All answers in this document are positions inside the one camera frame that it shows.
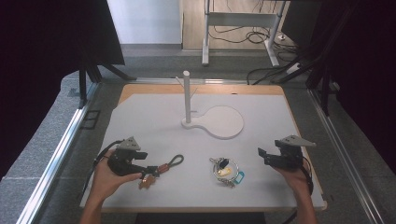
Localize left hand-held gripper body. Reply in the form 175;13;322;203
106;135;148;177

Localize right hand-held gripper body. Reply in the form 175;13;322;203
266;134;317;172

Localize brown keychain with dark loop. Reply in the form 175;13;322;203
138;154;185;190

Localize person's right hand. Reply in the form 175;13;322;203
272;163;313;198

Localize person's left hand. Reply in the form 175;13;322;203
89;148;143;202

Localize white table mat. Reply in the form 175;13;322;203
79;92;327;210

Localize white key stand with pole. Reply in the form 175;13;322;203
175;70;246;141

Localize black stand legs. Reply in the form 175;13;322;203
77;46;137;110
270;31;332;117

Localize white power strip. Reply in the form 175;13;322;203
285;63;302;76

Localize black curtain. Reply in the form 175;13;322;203
0;0;126;182
311;0;396;175

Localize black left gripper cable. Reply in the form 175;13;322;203
81;139;124;200

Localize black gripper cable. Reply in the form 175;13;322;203
81;139;124;200
281;155;315;224

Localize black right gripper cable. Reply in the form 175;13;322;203
281;155;315;224

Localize key ring with coloured tags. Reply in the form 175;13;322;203
208;156;247;189

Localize aluminium rail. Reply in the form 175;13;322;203
306;88;387;224
17;82;101;224

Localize black rectangular bracket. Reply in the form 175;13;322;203
79;108;102;131

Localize tangle of black floor cables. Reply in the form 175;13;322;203
207;23;301;86

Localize white desk frame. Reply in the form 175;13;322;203
201;0;287;68

